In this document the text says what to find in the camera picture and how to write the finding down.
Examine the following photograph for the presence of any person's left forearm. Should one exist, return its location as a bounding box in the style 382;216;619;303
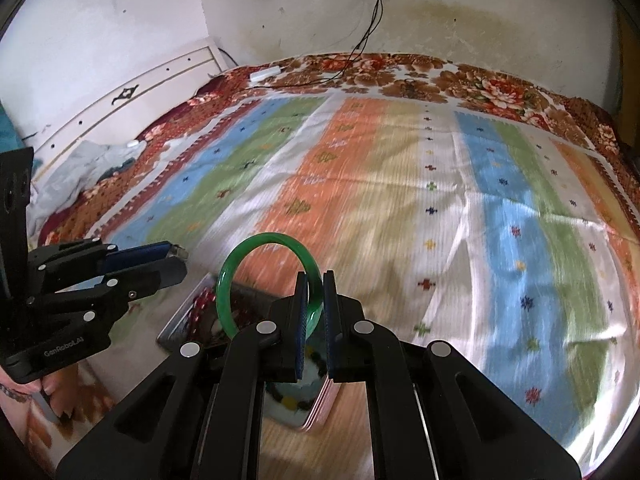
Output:
0;396;32;443

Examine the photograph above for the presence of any green jade bangle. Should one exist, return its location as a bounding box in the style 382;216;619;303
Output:
216;233;323;346

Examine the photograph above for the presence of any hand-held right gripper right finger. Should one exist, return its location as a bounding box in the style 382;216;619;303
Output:
322;270;583;480

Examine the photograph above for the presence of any metal tin box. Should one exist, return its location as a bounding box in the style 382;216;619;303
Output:
156;272;341;431

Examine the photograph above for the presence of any yellow and black bead necklace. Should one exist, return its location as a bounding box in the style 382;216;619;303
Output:
266;350;326;412

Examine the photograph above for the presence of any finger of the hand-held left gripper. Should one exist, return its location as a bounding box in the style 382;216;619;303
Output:
27;241;189;286
27;258;189;312

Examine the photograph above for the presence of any floral bedsheet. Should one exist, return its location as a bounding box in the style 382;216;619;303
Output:
30;52;627;480

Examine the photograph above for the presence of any black charging cable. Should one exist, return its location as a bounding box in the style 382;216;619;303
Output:
280;0;383;83
245;0;387;91

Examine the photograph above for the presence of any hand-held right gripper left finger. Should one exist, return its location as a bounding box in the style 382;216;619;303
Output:
55;271;308;480

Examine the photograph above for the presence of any grey cloth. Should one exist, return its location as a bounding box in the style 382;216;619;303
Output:
30;141;149;213

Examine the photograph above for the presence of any teal cloth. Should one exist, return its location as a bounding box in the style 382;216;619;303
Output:
0;109;17;147

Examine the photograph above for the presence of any white headboard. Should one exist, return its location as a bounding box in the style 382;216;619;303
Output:
30;37;227;181

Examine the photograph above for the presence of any red bead bracelet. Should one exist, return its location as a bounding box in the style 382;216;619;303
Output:
187;287;219;342

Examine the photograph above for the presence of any person's left hand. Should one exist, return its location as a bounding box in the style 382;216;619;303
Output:
0;365;72;422

